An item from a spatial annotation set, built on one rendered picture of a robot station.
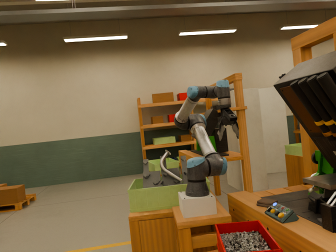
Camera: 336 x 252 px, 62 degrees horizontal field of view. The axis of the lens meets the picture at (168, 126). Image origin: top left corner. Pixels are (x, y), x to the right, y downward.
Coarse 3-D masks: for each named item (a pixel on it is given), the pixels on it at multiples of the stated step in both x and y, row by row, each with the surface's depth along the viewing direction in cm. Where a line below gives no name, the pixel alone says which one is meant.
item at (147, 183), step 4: (144, 160) 243; (144, 164) 244; (144, 168) 242; (144, 172) 240; (148, 172) 240; (152, 172) 240; (156, 172) 239; (148, 176) 238; (152, 176) 238; (156, 176) 238; (144, 180) 237; (148, 180) 237; (152, 180) 236; (160, 180) 236; (144, 184) 235; (148, 184) 235; (152, 184) 235; (160, 184) 229
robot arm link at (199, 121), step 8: (192, 120) 205; (200, 120) 205; (192, 128) 204; (200, 128) 201; (200, 136) 196; (200, 144) 194; (208, 144) 191; (208, 152) 186; (216, 152) 185; (216, 160) 179; (224, 160) 181; (216, 168) 177; (224, 168) 179
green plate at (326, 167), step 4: (320, 152) 134; (320, 156) 134; (320, 160) 134; (324, 160) 133; (320, 164) 135; (324, 164) 134; (328, 164) 131; (320, 168) 136; (324, 168) 134; (328, 168) 131; (332, 168) 129; (320, 172) 136; (324, 172) 134; (328, 172) 132; (332, 172) 129
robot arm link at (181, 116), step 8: (192, 88) 170; (200, 88) 172; (192, 96) 171; (200, 96) 173; (184, 104) 185; (192, 104) 180; (176, 112) 201; (184, 112) 189; (176, 120) 199; (184, 120) 199; (184, 128) 206
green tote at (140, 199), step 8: (160, 176) 249; (136, 184) 249; (184, 184) 208; (208, 184) 209; (128, 192) 209; (136, 192) 209; (144, 192) 209; (152, 192) 209; (160, 192) 209; (168, 192) 209; (176, 192) 209; (136, 200) 209; (144, 200) 209; (152, 200) 209; (160, 200) 209; (168, 200) 209; (176, 200) 209; (136, 208) 209; (144, 208) 209; (152, 208) 209; (160, 208) 209; (168, 208) 209
